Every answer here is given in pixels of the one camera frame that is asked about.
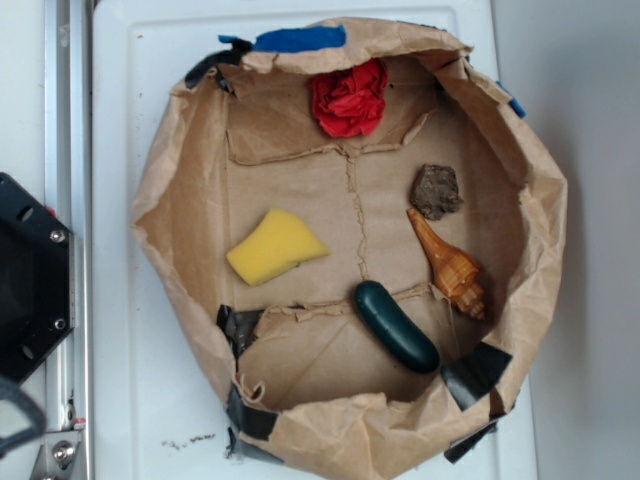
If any red crumpled paper ball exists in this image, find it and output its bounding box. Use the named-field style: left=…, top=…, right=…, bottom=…
left=309, top=59, right=388, bottom=138

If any brown rock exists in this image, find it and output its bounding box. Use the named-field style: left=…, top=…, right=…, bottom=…
left=410, top=164, right=464, bottom=221

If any dark green plastic pickle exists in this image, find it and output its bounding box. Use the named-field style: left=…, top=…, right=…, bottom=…
left=353, top=280, right=440, bottom=374

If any brown paper bag tray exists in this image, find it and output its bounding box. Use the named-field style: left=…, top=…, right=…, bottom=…
left=133, top=18, right=567, bottom=479

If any orange spiral seashell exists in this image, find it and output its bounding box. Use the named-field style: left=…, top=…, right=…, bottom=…
left=407, top=208, right=486, bottom=320

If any white plastic board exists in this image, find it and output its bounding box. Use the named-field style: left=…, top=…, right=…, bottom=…
left=90, top=0, right=541, bottom=480

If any metal corner bracket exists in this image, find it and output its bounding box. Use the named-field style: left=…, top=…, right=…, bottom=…
left=29, top=430, right=82, bottom=480

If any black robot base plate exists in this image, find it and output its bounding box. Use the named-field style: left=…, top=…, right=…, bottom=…
left=1, top=173, right=72, bottom=384

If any yellow sponge piece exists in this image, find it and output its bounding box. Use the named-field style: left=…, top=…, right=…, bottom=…
left=226, top=208, right=331, bottom=286

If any grey cable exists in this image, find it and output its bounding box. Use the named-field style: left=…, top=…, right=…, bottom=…
left=0, top=374, right=47, bottom=459

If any aluminium frame rail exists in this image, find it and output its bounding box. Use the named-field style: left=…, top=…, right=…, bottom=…
left=44, top=1, right=96, bottom=479

